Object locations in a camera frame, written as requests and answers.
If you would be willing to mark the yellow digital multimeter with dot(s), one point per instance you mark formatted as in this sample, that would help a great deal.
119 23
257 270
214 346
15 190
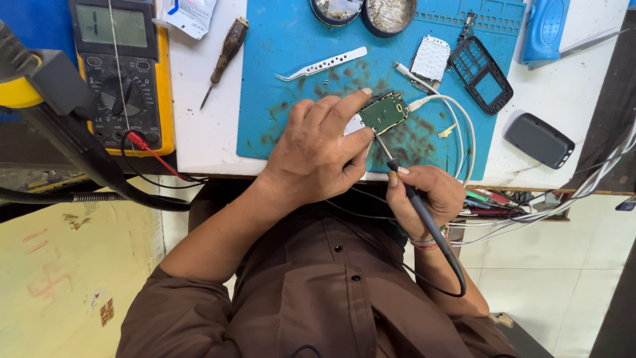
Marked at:
124 74

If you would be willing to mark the black phone frame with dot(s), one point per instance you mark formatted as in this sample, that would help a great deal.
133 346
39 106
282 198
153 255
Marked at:
466 57

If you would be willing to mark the round tin with brass wool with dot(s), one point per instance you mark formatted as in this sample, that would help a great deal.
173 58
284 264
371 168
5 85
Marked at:
390 16

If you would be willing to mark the blue plastic tool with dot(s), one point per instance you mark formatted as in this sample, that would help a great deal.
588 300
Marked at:
544 32

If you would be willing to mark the perforated metal tweezers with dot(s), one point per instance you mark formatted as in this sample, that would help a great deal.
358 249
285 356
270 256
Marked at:
323 63

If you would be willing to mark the black soldering iron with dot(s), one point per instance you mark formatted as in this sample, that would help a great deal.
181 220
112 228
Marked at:
422 214

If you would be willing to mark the black multimeter probe lead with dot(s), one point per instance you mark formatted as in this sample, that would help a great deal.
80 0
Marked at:
144 180

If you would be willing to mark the black stool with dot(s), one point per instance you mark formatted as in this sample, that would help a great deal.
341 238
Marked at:
521 340

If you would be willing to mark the grey phone back cover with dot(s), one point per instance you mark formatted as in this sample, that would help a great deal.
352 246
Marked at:
539 140

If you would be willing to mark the blue silicone work mat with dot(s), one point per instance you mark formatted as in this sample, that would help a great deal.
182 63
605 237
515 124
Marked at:
278 49

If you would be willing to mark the green phone circuit board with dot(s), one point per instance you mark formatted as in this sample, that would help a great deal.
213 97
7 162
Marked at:
383 112

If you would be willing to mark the white paper packet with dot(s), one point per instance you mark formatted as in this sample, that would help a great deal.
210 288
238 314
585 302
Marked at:
191 15

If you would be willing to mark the white phone keypad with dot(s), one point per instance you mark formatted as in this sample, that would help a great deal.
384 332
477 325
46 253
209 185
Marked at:
430 59

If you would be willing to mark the flat metal blade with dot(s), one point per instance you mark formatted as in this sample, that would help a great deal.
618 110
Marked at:
591 42

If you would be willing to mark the red multimeter probe lead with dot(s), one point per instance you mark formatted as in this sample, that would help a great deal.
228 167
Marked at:
149 151

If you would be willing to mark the drawer with tools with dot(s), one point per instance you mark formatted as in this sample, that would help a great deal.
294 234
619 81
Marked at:
489 201

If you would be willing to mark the red thread wristband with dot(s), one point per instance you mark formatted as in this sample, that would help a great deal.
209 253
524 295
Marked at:
426 243

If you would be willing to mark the brown shirt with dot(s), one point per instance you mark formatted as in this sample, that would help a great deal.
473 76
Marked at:
318 298

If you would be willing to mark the person's right hand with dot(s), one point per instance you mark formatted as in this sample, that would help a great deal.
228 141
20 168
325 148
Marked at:
439 196

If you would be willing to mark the small yellow flex piece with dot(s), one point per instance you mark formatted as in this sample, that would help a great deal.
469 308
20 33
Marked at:
446 132

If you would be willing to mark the person's left hand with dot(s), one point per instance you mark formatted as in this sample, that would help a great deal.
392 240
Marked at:
308 154

